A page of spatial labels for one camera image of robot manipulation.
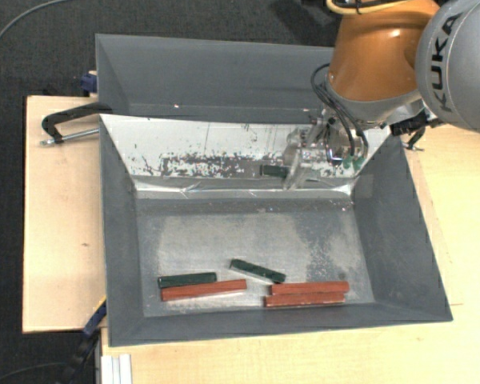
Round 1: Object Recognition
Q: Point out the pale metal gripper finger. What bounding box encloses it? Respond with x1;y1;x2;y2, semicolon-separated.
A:
282;158;314;192
284;130;307;168

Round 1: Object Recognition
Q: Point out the dark green block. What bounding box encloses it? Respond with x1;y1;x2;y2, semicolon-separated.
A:
229;258;287;285
259;164;291;178
157;271;218;290

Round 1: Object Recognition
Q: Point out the grey metal bin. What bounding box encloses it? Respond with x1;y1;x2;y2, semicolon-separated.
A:
94;33;454;347

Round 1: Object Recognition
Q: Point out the red-brown flat block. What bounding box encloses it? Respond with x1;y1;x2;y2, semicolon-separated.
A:
270;280;350;297
262;291;346;309
160;278;248;303

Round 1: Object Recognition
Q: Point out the pale wood board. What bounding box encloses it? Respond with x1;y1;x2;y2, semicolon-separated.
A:
22;95;107;334

